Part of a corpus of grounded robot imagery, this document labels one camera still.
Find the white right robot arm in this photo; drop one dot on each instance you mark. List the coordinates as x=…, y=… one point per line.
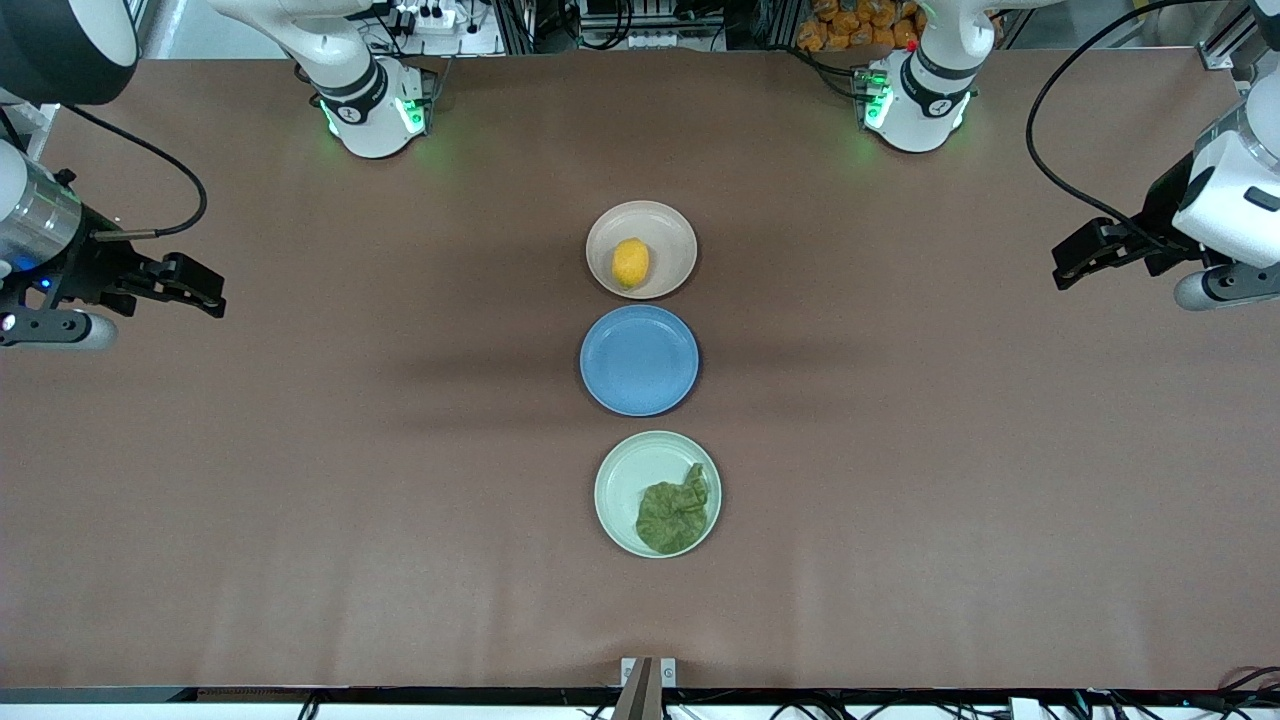
x=365, y=100

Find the brown table mat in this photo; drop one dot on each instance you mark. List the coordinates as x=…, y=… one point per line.
x=300, y=520

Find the light green round plate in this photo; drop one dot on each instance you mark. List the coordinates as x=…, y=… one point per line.
x=625, y=480

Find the white power strip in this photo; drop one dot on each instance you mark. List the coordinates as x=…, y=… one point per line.
x=428, y=16

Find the bag of orange items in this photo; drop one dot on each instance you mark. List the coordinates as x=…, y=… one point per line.
x=850, y=25

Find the yellow lemon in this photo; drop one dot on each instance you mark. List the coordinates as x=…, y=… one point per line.
x=630, y=263

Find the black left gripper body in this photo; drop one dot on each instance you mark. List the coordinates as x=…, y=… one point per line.
x=1163, y=222

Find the beige round plate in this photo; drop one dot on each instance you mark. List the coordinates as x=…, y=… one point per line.
x=670, y=235

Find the green lettuce leaf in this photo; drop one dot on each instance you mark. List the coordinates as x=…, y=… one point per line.
x=675, y=515

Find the blue round plate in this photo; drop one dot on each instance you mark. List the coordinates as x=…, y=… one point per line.
x=639, y=360

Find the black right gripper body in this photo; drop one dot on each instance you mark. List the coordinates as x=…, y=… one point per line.
x=88, y=264

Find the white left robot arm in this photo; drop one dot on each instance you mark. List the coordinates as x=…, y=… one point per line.
x=925, y=100

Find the silver camera mount bracket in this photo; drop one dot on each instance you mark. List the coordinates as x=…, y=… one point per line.
x=648, y=690

